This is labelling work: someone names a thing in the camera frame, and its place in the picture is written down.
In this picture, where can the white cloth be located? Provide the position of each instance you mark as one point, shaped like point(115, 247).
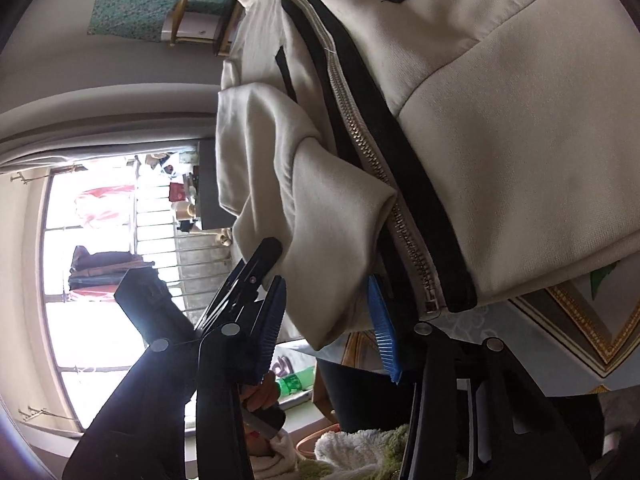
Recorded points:
point(267, 457)

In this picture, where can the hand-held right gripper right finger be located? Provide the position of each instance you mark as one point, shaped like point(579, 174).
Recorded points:
point(382, 325)

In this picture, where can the white plastic bag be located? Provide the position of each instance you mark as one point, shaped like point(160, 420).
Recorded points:
point(160, 162)

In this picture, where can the dark cabinet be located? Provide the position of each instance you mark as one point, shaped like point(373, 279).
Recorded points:
point(212, 190)

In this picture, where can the person's left hand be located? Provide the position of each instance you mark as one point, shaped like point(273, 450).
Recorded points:
point(260, 397)

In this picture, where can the dark hanging clothes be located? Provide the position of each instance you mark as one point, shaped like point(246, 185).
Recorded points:
point(100, 265)

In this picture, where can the green plastic bottle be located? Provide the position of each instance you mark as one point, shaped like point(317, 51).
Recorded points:
point(295, 382)

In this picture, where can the pink basin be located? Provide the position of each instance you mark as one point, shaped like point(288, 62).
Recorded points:
point(307, 442)

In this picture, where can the white fluffy towel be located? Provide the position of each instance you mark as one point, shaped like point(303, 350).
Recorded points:
point(345, 442)

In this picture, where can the red hanging clothes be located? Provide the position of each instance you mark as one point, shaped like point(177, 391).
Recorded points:
point(100, 205)

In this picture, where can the metal window grille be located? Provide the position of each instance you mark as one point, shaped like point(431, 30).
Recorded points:
point(155, 232)

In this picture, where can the green fluffy towel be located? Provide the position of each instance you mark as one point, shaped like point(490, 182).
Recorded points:
point(380, 460)

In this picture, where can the white cardboard box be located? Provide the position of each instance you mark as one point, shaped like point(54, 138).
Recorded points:
point(200, 27)

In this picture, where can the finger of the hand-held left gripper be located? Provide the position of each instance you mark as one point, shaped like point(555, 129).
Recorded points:
point(255, 265)

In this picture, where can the cream zip jacket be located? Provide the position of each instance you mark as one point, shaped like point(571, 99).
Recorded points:
point(500, 135)

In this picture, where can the red box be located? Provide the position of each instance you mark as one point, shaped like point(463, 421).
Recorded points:
point(176, 191)

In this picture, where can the dark cloth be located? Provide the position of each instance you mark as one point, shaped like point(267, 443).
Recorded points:
point(355, 385)

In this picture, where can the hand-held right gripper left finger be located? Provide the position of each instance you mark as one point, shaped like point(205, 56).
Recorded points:
point(270, 330)

